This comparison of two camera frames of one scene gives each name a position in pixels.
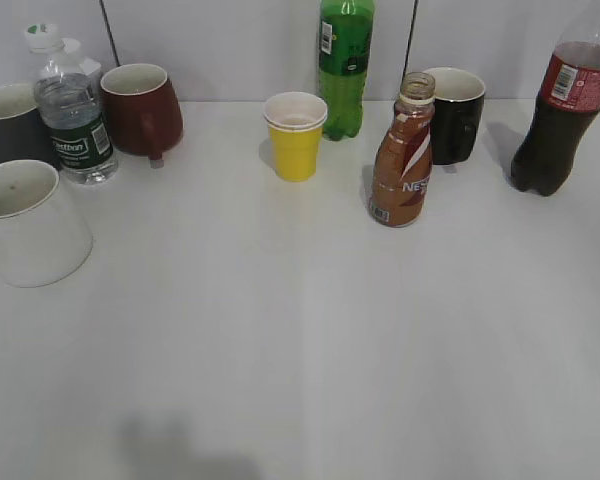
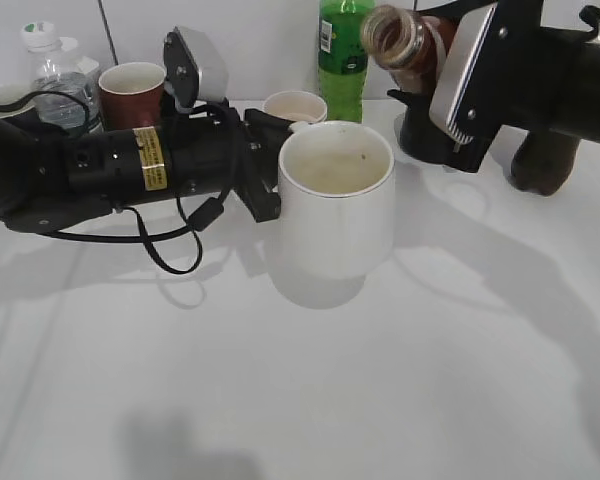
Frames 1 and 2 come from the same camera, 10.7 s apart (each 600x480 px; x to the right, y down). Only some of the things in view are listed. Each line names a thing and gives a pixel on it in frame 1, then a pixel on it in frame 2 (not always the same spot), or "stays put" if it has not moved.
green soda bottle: (345, 34) stays put
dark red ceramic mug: (143, 110) stays put
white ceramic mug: (28, 225) -> (336, 184)
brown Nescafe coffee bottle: (403, 162) -> (409, 46)
